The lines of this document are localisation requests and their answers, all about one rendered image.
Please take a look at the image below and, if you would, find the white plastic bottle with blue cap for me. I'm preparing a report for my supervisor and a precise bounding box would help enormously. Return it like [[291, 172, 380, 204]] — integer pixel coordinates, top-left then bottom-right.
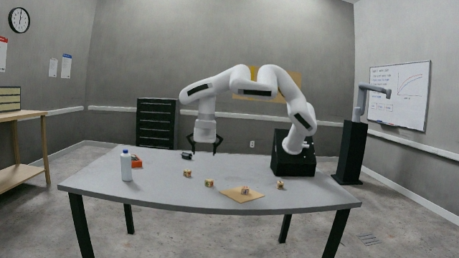
[[120, 149, 133, 181]]

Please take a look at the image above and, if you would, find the orange pocket multimeter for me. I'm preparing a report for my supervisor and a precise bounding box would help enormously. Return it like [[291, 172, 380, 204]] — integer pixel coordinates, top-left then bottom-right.
[[131, 154, 142, 168]]

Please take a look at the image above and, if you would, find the tan square mat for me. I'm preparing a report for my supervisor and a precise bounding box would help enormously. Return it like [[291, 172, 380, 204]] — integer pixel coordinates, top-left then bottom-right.
[[220, 186, 265, 204]]

